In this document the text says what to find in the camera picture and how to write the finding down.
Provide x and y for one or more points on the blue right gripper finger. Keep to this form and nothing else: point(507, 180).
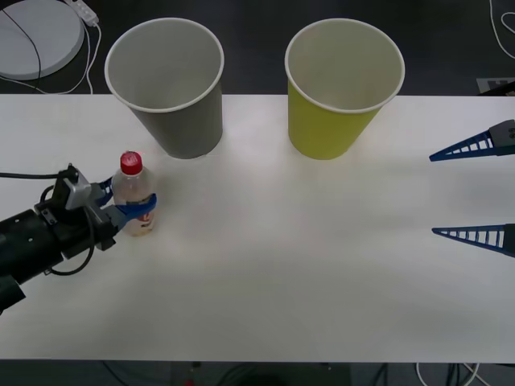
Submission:
point(497, 140)
point(501, 239)

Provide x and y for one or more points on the white power strip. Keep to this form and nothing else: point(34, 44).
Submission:
point(85, 10)

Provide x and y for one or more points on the yellow-green bin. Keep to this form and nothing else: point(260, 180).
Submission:
point(322, 128)

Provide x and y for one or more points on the clear bottle with red cap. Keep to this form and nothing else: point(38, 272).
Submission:
point(129, 183)

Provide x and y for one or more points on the round white disc base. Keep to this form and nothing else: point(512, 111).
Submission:
point(52, 40)

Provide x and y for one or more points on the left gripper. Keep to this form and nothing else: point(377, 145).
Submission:
point(76, 229)

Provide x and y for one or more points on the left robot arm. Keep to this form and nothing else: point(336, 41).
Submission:
point(22, 241)

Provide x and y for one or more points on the grey floor socket plate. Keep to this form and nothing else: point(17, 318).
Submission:
point(495, 85)

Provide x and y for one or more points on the grey bin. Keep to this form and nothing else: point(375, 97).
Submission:
point(189, 128)

